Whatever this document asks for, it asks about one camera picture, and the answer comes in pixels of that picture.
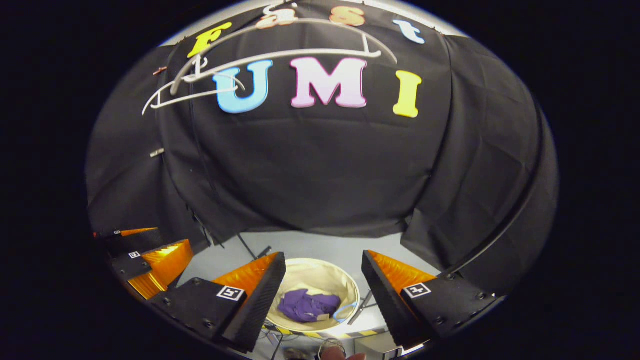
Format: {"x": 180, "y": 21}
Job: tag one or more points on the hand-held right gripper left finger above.
{"x": 257, "y": 305}

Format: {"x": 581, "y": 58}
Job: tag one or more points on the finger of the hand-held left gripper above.
{"x": 131, "y": 265}
{"x": 132, "y": 242}

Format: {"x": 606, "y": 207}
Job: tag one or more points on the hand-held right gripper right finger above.
{"x": 387, "y": 305}

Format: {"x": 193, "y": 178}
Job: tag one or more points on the purple shirt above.
{"x": 305, "y": 305}

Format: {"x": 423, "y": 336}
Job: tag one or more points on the cream laundry hamper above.
{"x": 315, "y": 275}

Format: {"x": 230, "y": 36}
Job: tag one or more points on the white clothes hanger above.
{"x": 200, "y": 96}
{"x": 300, "y": 53}

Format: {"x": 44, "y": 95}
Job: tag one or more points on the black clothes rack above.
{"x": 450, "y": 272}

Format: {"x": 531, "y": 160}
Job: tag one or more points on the yellow black floor tape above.
{"x": 367, "y": 332}

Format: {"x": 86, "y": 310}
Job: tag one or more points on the grey box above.
{"x": 375, "y": 347}

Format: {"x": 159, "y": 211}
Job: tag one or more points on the silver spring clip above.
{"x": 157, "y": 152}

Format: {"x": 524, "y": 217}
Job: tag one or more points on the black backdrop cloth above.
{"x": 320, "y": 165}

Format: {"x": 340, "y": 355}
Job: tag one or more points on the orange spring clip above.
{"x": 160, "y": 70}

